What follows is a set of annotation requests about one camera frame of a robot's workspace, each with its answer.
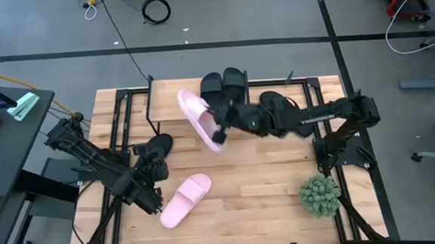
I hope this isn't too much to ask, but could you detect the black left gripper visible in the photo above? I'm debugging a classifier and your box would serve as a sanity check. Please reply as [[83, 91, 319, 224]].
[[110, 165, 165, 218]]

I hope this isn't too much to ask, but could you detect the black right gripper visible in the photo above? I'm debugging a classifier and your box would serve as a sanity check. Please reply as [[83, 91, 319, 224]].
[[209, 101, 279, 147]]

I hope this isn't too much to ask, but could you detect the pink rubber slide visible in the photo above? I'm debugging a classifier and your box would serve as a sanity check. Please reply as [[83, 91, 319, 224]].
[[156, 171, 215, 230], [176, 88, 227, 156]]

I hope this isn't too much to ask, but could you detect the black rubber slide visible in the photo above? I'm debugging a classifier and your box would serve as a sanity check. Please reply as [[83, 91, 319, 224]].
[[198, 71, 227, 116], [221, 66, 248, 107]]

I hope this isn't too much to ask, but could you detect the black flip-flop with white stripe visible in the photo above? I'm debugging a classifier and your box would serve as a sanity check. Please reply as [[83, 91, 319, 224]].
[[258, 88, 316, 141], [131, 132, 177, 184]]

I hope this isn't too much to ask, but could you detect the green plant in white pot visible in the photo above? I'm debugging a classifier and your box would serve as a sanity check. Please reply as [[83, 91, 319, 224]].
[[298, 172, 344, 221]]

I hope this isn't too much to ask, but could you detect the dark side desk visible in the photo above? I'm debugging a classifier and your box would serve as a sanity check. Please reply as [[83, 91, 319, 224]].
[[0, 81, 84, 244]]

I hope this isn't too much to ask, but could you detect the mint green stapler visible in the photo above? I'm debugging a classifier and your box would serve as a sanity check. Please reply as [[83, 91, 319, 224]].
[[5, 91, 42, 123]]

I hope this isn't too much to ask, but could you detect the grey desk leg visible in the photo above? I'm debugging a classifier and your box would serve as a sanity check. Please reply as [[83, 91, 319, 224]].
[[396, 29, 435, 93]]

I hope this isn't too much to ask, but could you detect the coiled black cable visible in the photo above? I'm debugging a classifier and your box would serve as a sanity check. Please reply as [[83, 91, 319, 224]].
[[140, 0, 173, 26]]

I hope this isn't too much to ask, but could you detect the long black floor cable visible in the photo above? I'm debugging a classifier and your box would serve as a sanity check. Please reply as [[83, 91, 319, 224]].
[[97, 0, 153, 87]]

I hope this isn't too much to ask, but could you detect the white coiled cable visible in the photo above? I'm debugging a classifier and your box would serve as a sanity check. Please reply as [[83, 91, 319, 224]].
[[82, 0, 99, 22]]

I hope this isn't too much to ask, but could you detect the yellow cable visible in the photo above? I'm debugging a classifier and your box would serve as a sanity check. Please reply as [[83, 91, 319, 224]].
[[0, 59, 79, 124]]

